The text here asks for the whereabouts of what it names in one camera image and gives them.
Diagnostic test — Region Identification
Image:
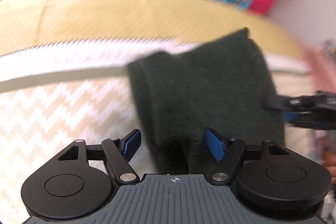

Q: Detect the dark green knit sweater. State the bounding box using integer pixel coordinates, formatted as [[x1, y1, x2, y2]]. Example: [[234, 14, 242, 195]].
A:
[[127, 28, 285, 174]]

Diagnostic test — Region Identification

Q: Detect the yellow beige patterned bedspread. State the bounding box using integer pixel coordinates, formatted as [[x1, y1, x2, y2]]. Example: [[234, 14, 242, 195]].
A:
[[1, 0, 313, 223]]

